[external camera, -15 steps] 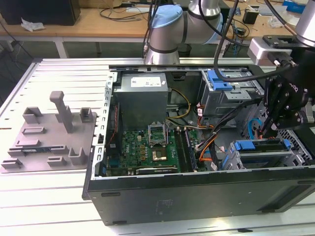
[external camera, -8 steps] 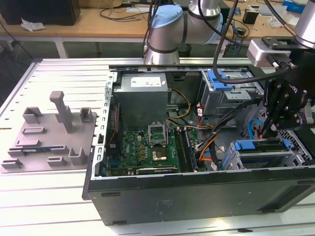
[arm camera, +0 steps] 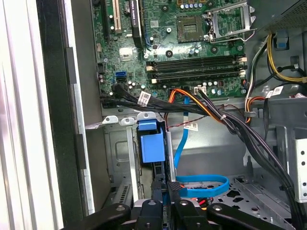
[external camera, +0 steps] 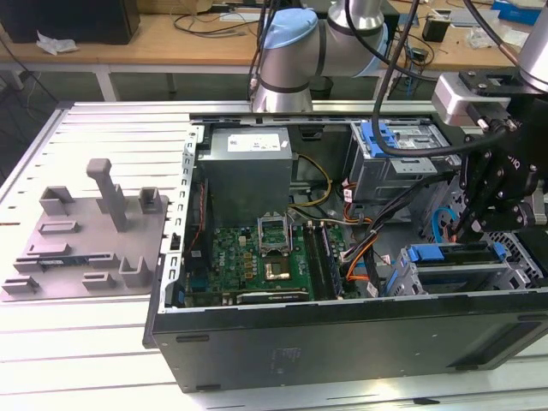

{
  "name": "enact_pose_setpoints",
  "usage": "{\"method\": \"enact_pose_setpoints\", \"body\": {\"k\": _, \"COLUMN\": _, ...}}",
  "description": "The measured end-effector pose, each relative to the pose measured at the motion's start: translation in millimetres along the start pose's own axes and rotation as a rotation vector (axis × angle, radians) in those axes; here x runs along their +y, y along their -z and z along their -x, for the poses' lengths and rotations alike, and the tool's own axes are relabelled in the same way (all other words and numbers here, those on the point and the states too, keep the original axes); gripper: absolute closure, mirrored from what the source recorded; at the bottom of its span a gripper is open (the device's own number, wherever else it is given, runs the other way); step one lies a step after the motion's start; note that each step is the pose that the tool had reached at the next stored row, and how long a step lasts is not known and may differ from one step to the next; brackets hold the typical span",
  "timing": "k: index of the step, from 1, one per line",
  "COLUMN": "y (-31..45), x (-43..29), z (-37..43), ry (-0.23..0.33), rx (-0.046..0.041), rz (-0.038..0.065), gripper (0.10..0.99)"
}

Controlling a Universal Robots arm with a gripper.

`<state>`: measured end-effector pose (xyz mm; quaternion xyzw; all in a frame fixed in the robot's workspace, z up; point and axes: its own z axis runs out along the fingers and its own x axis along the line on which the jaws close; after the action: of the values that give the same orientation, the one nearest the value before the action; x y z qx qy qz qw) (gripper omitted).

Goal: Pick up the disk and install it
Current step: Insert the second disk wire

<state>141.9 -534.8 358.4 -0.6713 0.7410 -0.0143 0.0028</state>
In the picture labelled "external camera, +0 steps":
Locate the flat grey white box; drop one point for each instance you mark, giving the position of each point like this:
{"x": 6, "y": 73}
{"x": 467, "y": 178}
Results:
{"x": 460, "y": 19}

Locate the CPU socket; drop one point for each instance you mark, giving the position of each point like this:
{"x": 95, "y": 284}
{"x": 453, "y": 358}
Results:
{"x": 277, "y": 270}

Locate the long wooden desk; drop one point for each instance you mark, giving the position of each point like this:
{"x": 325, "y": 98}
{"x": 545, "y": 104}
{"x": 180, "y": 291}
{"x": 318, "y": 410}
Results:
{"x": 150, "y": 47}

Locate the blue carton box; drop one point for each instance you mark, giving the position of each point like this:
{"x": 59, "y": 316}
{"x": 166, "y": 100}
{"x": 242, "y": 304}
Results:
{"x": 509, "y": 8}

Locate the grey power supply unit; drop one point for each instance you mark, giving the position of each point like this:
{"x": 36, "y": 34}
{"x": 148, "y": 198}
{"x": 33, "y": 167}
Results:
{"x": 244, "y": 184}

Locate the black RAM slot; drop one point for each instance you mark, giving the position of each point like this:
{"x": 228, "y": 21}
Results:
{"x": 333, "y": 265}
{"x": 314, "y": 261}

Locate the large black box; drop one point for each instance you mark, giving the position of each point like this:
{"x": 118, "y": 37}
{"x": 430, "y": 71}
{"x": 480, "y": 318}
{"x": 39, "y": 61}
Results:
{"x": 64, "y": 21}

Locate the grey plastic parts rack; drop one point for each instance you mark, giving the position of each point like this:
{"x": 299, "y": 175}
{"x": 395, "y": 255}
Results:
{"x": 94, "y": 244}

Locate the green RAM stick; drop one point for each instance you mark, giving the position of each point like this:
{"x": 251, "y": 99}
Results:
{"x": 60, "y": 262}

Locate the black waste bin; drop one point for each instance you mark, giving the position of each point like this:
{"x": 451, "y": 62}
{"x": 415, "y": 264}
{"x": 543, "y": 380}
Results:
{"x": 321, "y": 87}

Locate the clear plastic bags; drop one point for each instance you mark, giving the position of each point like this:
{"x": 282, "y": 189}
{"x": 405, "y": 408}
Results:
{"x": 479, "y": 36}

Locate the green motherboard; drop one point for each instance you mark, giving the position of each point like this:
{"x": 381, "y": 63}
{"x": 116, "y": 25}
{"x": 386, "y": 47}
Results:
{"x": 233, "y": 257}

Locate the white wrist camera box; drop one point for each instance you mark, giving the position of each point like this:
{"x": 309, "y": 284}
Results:
{"x": 449, "y": 98}

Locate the crumpled white plastic bag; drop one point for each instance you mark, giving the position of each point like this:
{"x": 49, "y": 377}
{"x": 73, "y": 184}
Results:
{"x": 53, "y": 43}

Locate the blue plastic drive latch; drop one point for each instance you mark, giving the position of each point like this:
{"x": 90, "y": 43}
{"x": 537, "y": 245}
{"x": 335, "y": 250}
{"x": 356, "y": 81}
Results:
{"x": 391, "y": 135}

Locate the hard disk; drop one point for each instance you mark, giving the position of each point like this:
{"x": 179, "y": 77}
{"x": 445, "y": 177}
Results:
{"x": 428, "y": 252}

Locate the grey metal drive cage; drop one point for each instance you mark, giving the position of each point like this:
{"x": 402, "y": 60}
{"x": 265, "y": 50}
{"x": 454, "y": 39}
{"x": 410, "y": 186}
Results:
{"x": 377, "y": 180}

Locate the small black cube box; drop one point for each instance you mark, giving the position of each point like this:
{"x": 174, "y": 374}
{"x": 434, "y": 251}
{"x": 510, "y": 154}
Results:
{"x": 434, "y": 30}

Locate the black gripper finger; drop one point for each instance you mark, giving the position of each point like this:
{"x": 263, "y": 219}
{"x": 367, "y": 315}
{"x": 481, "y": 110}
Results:
{"x": 475, "y": 180}
{"x": 514, "y": 205}

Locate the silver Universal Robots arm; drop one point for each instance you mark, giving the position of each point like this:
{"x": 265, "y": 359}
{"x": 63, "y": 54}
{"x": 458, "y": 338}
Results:
{"x": 291, "y": 64}

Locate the black graphics card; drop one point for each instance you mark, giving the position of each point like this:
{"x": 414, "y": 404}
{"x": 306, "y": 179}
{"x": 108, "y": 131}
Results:
{"x": 274, "y": 297}

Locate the grey metal disk bay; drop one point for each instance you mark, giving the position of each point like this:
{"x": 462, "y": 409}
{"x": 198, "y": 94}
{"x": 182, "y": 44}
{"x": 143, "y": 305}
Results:
{"x": 462, "y": 268}

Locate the black open PC case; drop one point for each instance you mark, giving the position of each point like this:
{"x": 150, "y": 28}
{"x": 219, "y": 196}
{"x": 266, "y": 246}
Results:
{"x": 342, "y": 342}

